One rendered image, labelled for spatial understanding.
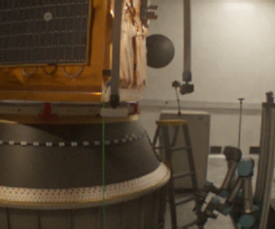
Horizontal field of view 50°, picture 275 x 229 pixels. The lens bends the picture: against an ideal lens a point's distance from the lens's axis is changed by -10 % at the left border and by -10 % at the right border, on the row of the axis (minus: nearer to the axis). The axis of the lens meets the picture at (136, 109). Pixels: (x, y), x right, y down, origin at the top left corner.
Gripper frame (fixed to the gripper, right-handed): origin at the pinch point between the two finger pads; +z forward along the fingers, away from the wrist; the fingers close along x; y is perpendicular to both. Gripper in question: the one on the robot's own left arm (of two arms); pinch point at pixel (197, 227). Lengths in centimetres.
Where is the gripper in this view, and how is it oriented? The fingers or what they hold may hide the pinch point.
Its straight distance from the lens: 267.2
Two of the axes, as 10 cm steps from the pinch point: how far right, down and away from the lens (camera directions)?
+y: -8.9, -4.3, 1.6
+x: -2.5, 1.6, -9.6
